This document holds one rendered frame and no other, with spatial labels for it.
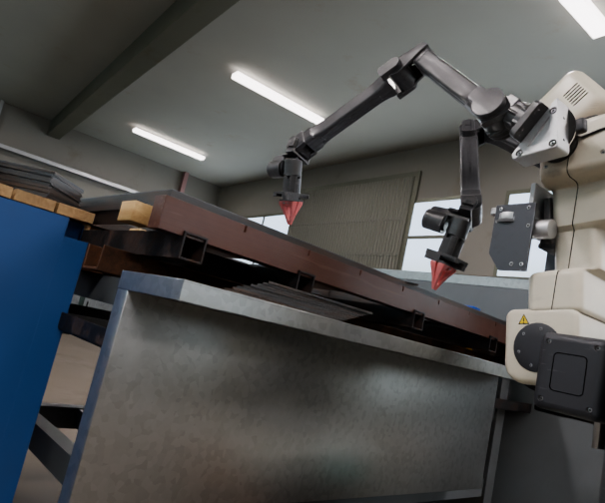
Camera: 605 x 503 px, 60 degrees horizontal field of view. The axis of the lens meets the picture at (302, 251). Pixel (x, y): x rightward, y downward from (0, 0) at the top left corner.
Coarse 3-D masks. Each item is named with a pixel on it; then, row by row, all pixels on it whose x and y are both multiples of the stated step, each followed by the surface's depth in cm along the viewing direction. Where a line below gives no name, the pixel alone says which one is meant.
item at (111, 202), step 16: (160, 192) 100; (176, 192) 97; (80, 208) 129; (96, 208) 121; (112, 208) 114; (208, 208) 102; (96, 224) 145; (112, 224) 138; (256, 224) 110; (288, 240) 116; (224, 256) 155; (336, 256) 127; (320, 288) 185; (416, 288) 150; (496, 320) 183
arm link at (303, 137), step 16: (384, 64) 149; (400, 64) 146; (384, 80) 149; (368, 96) 152; (384, 96) 152; (400, 96) 154; (336, 112) 159; (352, 112) 155; (320, 128) 161; (336, 128) 159; (304, 144) 162; (320, 144) 163
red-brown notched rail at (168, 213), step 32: (160, 224) 90; (192, 224) 94; (224, 224) 99; (256, 256) 104; (288, 256) 110; (320, 256) 117; (352, 288) 125; (384, 288) 133; (448, 320) 154; (480, 320) 167
